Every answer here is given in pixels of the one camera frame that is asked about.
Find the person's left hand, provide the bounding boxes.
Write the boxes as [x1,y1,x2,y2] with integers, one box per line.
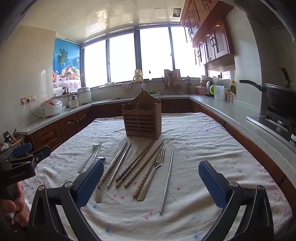
[0,182,30,220]

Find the wooden lower kitchen cabinets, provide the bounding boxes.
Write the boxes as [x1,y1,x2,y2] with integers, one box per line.
[23,98,287,186]

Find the wooden cutting board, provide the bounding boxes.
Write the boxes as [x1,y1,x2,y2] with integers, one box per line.
[164,69,181,79]

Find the metal chopstick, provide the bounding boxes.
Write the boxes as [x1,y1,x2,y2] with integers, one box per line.
[159,150,174,215]
[107,142,132,188]

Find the grey kitchen countertop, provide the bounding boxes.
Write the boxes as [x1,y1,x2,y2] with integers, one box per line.
[16,94,296,176]

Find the tropical fruit wall poster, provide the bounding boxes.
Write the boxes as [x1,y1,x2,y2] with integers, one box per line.
[53,38,81,88]

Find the black power cord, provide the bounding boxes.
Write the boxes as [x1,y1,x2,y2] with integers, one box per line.
[29,101,44,118]

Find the metal kitchen faucet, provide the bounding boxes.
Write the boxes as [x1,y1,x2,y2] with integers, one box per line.
[128,75,145,92]

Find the wire dish rack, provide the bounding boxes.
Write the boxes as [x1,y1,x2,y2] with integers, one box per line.
[164,69,185,94]

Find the metal fork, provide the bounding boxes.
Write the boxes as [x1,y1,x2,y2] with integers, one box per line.
[78,143,102,174]
[136,149,166,201]

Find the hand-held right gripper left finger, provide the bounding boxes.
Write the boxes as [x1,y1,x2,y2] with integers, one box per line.
[28,159,104,241]

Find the floral white tablecloth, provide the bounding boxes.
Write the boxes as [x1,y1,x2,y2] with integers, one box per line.
[22,112,293,241]

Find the beige lidded pot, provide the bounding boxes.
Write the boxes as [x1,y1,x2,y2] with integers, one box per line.
[200,75,212,87]

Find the red and white rice cooker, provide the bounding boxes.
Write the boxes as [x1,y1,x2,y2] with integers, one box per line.
[40,99,63,117]

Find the wooden utensil holder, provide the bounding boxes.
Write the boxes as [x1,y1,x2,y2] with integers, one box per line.
[122,91,162,140]

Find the wooden kitchen cabinets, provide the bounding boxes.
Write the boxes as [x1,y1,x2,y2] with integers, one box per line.
[23,98,287,186]
[180,0,235,66]

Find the kitchen window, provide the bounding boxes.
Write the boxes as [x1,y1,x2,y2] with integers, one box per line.
[81,27,206,88]

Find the black wok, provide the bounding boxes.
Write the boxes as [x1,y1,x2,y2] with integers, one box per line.
[239,67,296,116]

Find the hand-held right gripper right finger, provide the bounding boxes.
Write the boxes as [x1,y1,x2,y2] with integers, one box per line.
[198,160,274,241]

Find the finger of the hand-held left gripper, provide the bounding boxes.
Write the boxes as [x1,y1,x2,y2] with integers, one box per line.
[11,142,33,157]
[28,146,51,168]

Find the metal spoon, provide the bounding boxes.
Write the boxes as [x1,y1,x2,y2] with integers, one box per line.
[95,156,105,204]

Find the wooden upper kitchen cabinets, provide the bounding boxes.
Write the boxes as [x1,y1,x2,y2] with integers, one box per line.
[180,0,235,66]

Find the white pitcher green handle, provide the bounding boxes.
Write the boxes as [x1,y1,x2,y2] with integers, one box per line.
[210,85,225,100]

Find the gas stove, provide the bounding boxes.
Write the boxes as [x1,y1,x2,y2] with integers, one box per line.
[246,107,296,144]

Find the white electric cooker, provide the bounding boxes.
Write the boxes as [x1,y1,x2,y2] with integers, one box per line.
[77,87,92,105]

